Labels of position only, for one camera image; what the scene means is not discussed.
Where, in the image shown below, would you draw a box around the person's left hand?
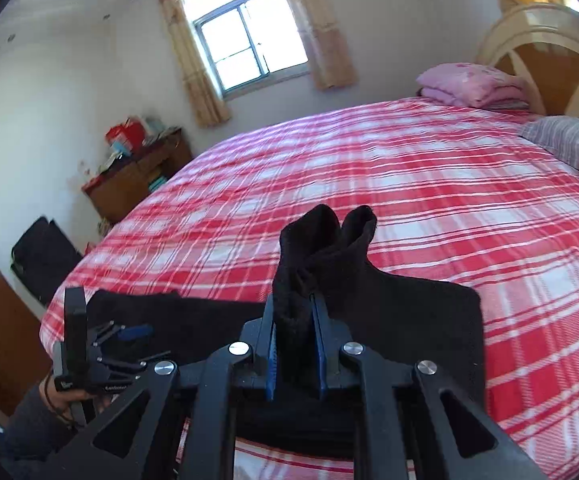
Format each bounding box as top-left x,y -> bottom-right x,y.
46,384 -> 116,429

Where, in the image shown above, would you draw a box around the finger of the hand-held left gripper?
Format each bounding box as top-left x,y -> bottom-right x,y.
94,350 -> 172,376
90,321 -> 154,347

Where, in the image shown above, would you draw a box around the grey striped pillow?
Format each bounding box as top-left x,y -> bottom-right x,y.
518,115 -> 579,195

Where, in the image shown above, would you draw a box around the bed with red plaid sheet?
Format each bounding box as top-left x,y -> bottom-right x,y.
39,97 -> 579,480

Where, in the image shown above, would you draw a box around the cream wooden headboard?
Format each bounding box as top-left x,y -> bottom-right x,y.
475,2 -> 579,126

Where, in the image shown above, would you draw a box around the pink folded blanket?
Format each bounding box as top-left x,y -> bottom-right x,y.
416,62 -> 530,110

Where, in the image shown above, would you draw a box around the sliding window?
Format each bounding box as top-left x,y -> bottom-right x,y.
182,0 -> 310,98

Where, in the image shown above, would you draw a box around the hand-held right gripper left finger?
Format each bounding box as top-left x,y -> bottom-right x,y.
52,294 -> 282,480

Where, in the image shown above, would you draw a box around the red gift bag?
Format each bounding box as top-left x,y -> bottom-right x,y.
106,117 -> 147,146

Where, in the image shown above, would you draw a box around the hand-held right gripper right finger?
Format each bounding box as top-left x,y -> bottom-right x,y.
311,293 -> 549,480

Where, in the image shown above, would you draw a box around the brown wooden desk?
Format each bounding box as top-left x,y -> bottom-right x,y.
82,127 -> 194,226

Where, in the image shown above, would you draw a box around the black pants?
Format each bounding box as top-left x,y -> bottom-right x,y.
84,204 -> 486,461

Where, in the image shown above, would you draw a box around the black suitcase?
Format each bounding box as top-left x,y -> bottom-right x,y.
10,216 -> 84,307

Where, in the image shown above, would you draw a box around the beige floral curtain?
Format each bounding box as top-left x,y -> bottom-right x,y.
155,0 -> 232,128
275,0 -> 359,91

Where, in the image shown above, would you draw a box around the person's left forearm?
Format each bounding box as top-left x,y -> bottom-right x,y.
0,382 -> 77,476

